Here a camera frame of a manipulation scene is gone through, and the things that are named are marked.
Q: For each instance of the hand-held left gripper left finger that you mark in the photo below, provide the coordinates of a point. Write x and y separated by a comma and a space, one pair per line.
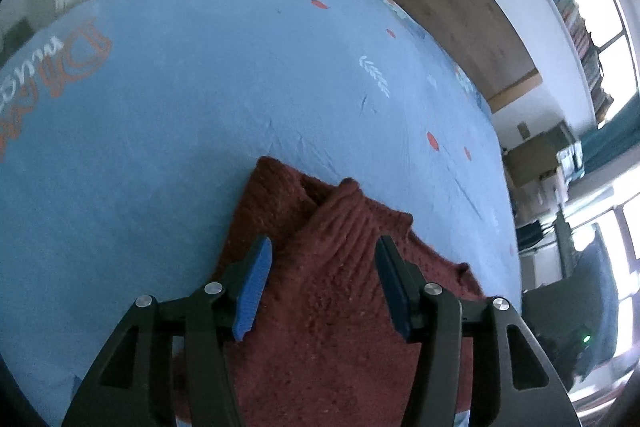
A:
252, 292

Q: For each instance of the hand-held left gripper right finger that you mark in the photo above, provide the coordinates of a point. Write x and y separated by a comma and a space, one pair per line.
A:
395, 287

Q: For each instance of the dark red knit sweater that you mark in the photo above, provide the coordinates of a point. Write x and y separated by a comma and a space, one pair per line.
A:
325, 347

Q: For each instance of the blue cushion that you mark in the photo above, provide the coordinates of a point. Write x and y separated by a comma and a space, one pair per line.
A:
602, 287

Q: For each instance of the grey printer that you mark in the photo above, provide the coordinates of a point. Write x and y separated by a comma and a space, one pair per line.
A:
570, 159

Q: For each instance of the wooden nightstand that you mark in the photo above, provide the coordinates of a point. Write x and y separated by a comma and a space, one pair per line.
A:
530, 157

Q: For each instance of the teal curtain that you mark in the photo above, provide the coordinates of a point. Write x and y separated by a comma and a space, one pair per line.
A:
615, 142

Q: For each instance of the row of books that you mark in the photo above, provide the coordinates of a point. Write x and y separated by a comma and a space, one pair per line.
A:
565, 2

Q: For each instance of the wall socket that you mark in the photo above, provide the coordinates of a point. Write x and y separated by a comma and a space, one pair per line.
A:
524, 131

